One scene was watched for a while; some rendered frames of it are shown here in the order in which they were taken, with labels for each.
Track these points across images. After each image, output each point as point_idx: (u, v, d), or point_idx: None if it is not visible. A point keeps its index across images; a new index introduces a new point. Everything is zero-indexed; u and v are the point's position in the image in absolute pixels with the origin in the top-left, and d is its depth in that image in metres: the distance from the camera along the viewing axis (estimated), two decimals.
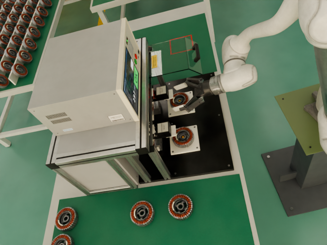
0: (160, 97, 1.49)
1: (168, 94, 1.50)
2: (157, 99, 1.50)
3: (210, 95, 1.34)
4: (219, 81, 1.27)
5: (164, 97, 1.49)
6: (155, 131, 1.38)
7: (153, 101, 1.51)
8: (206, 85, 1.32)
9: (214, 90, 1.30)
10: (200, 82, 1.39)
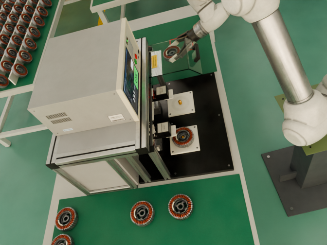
0: (160, 97, 1.49)
1: (168, 94, 1.50)
2: (157, 99, 1.50)
3: (197, 39, 1.59)
4: (199, 25, 1.53)
5: (164, 97, 1.49)
6: (155, 131, 1.38)
7: (153, 101, 1.51)
8: (190, 32, 1.58)
9: (198, 33, 1.55)
10: (188, 33, 1.66)
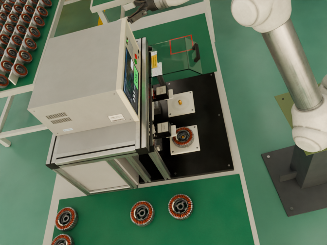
0: (160, 97, 1.49)
1: (168, 94, 1.50)
2: (157, 99, 1.50)
3: (154, 8, 1.41)
4: None
5: (164, 97, 1.49)
6: (155, 131, 1.38)
7: (153, 101, 1.51)
8: None
9: (157, 1, 1.37)
10: (146, 0, 1.46)
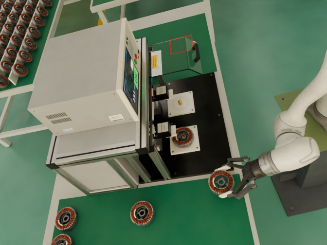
0: (160, 97, 1.49)
1: (168, 94, 1.50)
2: (157, 99, 1.50)
3: (263, 176, 1.11)
4: (271, 163, 1.05)
5: (164, 97, 1.49)
6: (155, 131, 1.38)
7: (153, 101, 1.51)
8: (255, 168, 1.10)
9: (268, 172, 1.07)
10: (246, 161, 1.18)
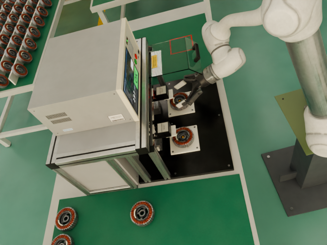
0: (160, 97, 1.49)
1: (168, 94, 1.50)
2: (157, 99, 1.50)
3: (207, 84, 1.43)
4: (211, 70, 1.36)
5: (164, 97, 1.49)
6: (155, 131, 1.38)
7: (153, 101, 1.51)
8: (200, 77, 1.41)
9: (209, 78, 1.38)
10: (196, 76, 1.49)
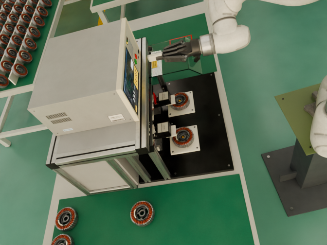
0: (163, 103, 1.53)
1: (170, 99, 1.54)
2: (159, 105, 1.54)
3: None
4: None
5: (166, 103, 1.53)
6: (155, 131, 1.38)
7: (155, 106, 1.55)
8: None
9: None
10: (185, 57, 1.21)
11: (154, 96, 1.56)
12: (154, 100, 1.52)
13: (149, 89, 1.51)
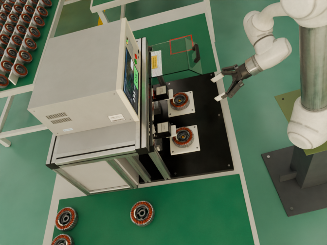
0: (160, 97, 1.49)
1: (168, 94, 1.50)
2: (157, 99, 1.50)
3: None
4: None
5: (164, 97, 1.49)
6: (155, 131, 1.38)
7: (153, 101, 1.51)
8: None
9: None
10: (240, 82, 1.40)
11: None
12: None
13: None
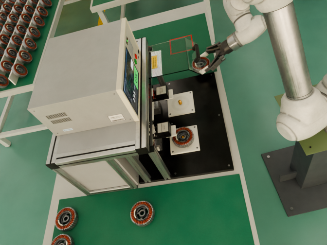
0: (160, 97, 1.49)
1: (168, 94, 1.50)
2: (157, 99, 1.50)
3: None
4: None
5: (164, 97, 1.49)
6: (155, 131, 1.38)
7: (153, 101, 1.51)
8: None
9: None
10: None
11: None
12: None
13: None
